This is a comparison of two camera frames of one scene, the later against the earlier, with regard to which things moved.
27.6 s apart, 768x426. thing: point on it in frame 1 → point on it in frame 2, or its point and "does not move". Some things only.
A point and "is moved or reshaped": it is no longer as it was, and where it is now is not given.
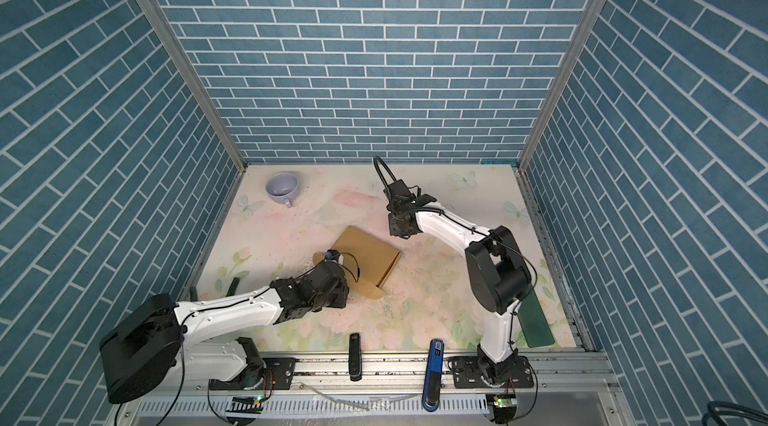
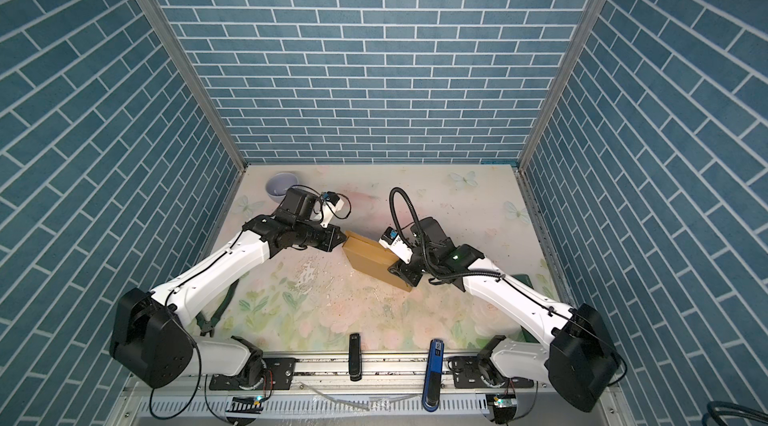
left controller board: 246,404 does not move
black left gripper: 344,290 → 331,241
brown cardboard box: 367,262 is moved or reshaped
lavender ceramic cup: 282,187 does not move
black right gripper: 393,229 → 402,270
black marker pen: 355,358 does not move
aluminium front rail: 568,391 does not move
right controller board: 504,407 does not move
